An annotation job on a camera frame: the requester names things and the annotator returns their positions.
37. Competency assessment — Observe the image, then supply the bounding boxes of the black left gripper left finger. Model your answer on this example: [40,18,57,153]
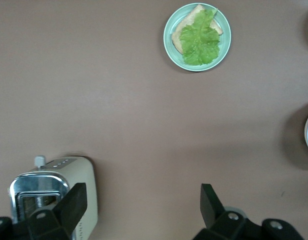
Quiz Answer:
[26,182,88,240]

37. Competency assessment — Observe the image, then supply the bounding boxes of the brown table cover sheet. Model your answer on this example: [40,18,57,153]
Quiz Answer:
[0,0,308,240]

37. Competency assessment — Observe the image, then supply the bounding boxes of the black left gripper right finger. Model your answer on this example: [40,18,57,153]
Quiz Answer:
[192,183,249,240]

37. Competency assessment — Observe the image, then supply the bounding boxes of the green plate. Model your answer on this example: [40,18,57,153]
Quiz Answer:
[163,2,232,73]

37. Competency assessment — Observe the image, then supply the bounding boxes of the beige and chrome toaster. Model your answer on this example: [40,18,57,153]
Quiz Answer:
[8,155,99,240]

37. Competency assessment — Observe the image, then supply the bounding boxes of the green lettuce leaf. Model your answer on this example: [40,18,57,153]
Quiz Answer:
[178,8,222,67]

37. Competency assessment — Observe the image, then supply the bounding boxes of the toasted bread slice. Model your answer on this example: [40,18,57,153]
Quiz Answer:
[171,3,224,55]

